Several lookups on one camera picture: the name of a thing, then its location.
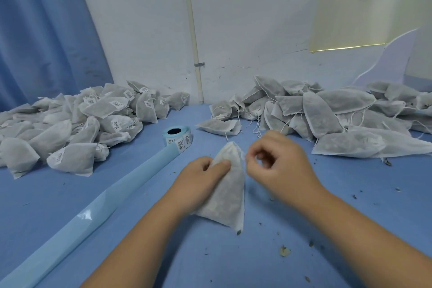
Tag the white wall pipe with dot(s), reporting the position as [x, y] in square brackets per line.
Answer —
[194, 21]

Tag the grey pipe clamp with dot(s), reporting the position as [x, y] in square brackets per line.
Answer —
[200, 64]

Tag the white sachet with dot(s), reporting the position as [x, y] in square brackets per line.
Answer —
[226, 193]

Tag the large beige panel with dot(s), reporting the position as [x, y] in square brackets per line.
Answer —
[422, 48]

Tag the white curved board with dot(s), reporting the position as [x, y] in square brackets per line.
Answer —
[388, 61]

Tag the person's left forearm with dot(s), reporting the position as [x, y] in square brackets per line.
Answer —
[135, 250]

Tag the person's right hand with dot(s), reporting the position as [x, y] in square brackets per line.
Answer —
[287, 166]

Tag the blue curtain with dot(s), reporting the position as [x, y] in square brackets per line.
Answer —
[47, 28]

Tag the person's right forearm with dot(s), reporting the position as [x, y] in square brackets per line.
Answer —
[374, 240]

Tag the blue label roll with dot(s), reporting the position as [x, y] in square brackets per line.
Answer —
[94, 213]

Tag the pile of labelled herb bags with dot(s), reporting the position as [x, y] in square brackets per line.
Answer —
[74, 126]

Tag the dried herb crumb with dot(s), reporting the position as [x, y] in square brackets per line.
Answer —
[285, 250]

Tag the pile of unlabelled herb bags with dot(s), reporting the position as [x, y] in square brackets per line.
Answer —
[324, 112]

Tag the person's left hand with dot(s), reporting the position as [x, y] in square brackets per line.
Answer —
[196, 183]

